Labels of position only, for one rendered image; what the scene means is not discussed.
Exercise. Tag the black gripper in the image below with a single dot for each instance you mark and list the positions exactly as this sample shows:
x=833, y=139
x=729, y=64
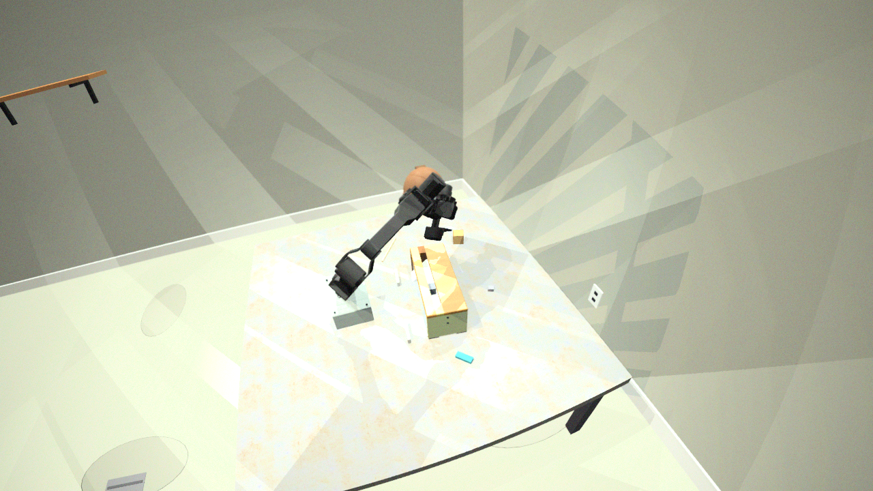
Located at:
x=435, y=232

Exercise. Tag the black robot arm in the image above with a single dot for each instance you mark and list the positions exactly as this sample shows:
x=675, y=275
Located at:
x=349, y=275

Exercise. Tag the light blue rectangular bar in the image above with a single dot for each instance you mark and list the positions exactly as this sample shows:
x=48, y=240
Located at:
x=464, y=357

